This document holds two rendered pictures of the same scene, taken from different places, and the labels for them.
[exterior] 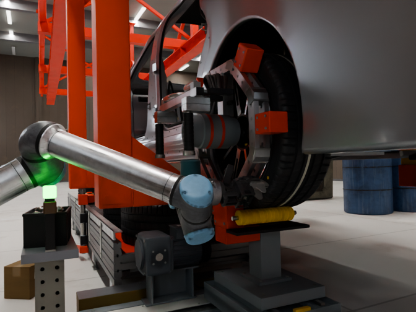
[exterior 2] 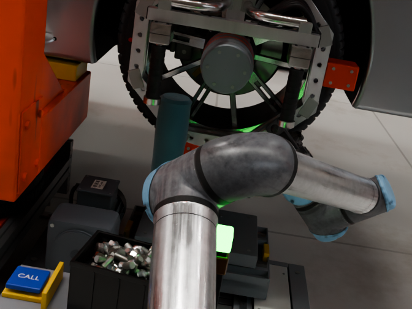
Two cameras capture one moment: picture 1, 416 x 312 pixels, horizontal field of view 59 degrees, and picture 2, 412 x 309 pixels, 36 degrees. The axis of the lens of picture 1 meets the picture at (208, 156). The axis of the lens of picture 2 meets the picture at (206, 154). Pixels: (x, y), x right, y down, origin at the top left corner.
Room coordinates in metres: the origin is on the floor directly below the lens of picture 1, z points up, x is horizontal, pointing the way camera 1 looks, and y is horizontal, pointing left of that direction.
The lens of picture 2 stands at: (0.79, 1.51, 1.21)
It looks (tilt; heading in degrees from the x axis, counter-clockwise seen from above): 21 degrees down; 295
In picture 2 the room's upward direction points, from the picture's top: 9 degrees clockwise
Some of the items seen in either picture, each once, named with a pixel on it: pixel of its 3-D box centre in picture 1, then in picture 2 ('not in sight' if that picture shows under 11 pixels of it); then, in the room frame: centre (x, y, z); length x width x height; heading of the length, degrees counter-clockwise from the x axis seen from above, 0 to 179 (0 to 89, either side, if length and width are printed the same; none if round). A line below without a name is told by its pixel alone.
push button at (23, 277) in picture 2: not in sight; (28, 281); (1.53, 0.67, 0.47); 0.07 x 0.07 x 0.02; 25
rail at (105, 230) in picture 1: (90, 221); not in sight; (2.98, 0.96, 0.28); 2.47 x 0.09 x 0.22; 25
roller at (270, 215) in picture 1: (265, 215); not in sight; (1.45, -0.22, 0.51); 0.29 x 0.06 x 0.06; 115
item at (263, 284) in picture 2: (265, 299); (195, 248); (1.59, -0.23, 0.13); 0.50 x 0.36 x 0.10; 25
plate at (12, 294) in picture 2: not in sight; (27, 287); (1.53, 0.67, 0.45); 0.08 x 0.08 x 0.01; 25
